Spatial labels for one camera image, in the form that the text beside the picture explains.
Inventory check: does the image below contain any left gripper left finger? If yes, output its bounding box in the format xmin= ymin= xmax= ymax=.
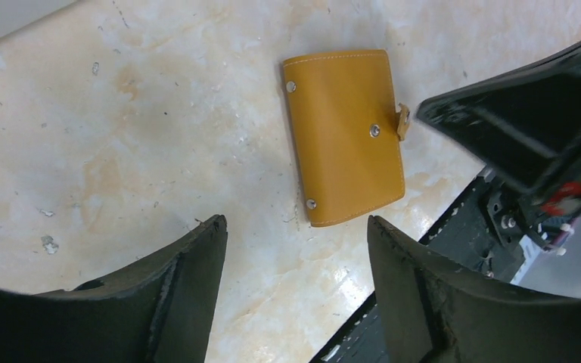
xmin=0 ymin=215 xmax=228 ymax=362

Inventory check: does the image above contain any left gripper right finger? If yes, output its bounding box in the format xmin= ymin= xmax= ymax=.
xmin=367 ymin=216 xmax=581 ymax=362

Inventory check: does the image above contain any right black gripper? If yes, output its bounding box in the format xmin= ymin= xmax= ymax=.
xmin=416 ymin=41 xmax=581 ymax=248

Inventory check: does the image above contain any mustard leather card holder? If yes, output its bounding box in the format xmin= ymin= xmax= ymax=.
xmin=282 ymin=49 xmax=409 ymax=228

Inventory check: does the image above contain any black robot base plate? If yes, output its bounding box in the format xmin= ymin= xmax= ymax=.
xmin=310 ymin=170 xmax=537 ymax=363

